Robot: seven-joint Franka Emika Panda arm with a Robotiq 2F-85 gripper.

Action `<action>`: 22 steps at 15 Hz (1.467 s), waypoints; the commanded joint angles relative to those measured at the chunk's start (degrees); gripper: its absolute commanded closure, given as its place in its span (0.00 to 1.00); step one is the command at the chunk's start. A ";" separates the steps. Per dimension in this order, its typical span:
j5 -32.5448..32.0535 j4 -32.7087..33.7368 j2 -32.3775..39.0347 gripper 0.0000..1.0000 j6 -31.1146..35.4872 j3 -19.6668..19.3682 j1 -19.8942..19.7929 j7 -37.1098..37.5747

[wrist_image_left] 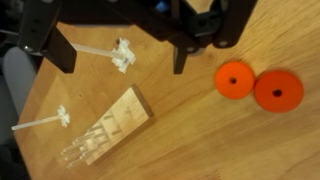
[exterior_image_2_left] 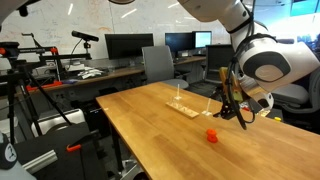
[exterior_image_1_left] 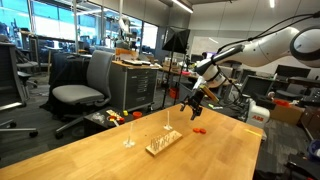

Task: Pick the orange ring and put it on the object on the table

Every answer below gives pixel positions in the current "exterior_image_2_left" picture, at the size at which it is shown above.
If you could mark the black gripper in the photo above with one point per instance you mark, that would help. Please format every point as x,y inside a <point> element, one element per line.
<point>230,111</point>

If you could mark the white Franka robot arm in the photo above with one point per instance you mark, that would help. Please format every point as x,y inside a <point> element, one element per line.
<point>280,63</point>

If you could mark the clear peg stand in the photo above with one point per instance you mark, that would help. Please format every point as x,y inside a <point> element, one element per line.
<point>178,97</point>
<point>207,113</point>

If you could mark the wooden board clear pegs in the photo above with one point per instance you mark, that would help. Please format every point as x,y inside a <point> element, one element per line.
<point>186,111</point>

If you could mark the tan wooden block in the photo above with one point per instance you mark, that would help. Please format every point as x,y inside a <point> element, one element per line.
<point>265,113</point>

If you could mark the black low table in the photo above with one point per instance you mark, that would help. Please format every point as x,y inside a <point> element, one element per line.
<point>270,119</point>

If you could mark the black mesh chair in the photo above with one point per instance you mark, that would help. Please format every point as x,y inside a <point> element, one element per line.
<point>216,60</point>

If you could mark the yellow block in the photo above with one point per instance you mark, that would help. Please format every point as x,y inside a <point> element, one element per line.
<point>277,118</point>

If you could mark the grey office chair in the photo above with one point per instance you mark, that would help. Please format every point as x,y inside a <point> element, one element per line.
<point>290,95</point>

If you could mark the lit white screen monitor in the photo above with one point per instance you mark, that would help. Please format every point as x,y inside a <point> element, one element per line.
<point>202,39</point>

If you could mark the grey desk chair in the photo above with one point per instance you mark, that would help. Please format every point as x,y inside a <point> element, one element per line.
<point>158,63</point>

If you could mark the black desk monitor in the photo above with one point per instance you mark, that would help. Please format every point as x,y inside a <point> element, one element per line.
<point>178,41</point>

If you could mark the large black monitor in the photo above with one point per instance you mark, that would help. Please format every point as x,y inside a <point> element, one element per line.
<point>129,46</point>

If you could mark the long wooden workbench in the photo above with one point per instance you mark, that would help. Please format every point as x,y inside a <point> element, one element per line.
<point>110,74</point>

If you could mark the white paper pile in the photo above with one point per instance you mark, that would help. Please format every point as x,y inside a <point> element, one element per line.
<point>89,72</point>

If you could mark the white rounded machine housing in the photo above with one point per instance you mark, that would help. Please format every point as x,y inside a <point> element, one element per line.
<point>60,120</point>

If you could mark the black work surface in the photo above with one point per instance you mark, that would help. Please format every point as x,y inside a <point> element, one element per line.
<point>66,163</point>

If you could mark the red flat tool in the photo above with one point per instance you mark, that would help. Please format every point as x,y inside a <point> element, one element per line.
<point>43,86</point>

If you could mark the aluminium extrusion bar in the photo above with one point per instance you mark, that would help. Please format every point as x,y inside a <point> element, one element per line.
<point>40,161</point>

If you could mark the black cap white logo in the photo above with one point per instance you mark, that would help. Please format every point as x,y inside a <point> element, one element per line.
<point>7,153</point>

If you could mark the black bar camera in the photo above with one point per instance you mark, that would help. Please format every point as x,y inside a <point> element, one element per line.
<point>85,36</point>

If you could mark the black tripod camera rig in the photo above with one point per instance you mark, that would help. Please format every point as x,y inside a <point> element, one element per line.
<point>11,106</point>

